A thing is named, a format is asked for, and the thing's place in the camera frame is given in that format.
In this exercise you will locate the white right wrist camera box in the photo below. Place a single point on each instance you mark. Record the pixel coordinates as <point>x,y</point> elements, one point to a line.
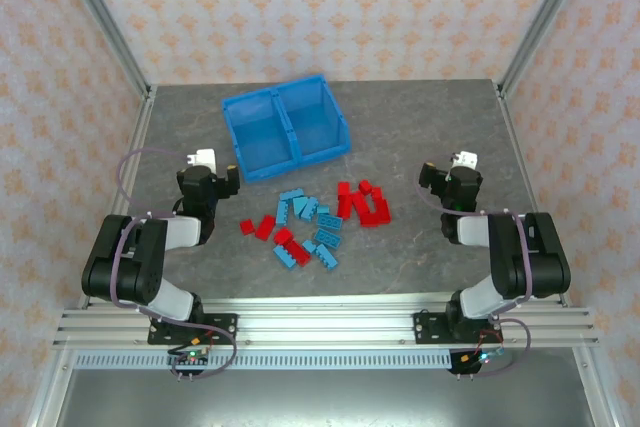
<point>467,159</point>

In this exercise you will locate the aluminium frame post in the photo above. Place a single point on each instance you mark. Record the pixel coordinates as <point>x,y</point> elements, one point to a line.
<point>106,17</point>
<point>543,17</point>

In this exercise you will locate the aluminium frame leg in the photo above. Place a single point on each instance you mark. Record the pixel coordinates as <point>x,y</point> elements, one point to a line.
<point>50,392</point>
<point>595,392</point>

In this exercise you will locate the blue plastic bin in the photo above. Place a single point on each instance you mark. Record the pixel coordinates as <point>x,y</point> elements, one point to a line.
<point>260,147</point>
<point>315,122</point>

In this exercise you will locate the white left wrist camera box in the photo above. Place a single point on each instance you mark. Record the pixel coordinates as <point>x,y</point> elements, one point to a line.
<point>204,157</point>

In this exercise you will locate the aluminium front rail beam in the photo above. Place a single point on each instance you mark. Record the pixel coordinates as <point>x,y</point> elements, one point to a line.
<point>325,327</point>

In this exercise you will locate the grey metal shelf panel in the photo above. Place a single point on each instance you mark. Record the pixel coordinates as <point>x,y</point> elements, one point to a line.
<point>325,402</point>

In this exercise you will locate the small red lego brick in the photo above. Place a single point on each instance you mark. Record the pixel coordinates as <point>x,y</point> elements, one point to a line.
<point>365,187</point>
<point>247,227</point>

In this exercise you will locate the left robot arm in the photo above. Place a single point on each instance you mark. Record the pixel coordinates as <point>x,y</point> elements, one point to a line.
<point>125,272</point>

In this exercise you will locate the small blue lego brick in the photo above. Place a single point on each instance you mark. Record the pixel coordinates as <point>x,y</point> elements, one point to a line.
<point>309,246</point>
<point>324,209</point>

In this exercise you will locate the green circuit board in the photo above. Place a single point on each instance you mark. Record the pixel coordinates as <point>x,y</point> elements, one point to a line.
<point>482,358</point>
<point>192,358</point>

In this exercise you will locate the aluminium table side rail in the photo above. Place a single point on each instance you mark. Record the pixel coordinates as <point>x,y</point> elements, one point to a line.
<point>136,137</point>
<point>517,142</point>

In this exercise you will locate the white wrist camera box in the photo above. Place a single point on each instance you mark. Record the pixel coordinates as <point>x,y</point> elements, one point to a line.
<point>467,159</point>
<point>204,157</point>

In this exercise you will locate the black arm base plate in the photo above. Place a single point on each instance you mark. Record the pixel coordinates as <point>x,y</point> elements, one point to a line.
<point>430,329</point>
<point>225,329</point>

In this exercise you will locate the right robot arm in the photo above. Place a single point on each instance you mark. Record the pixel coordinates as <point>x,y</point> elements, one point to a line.
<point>540,267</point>

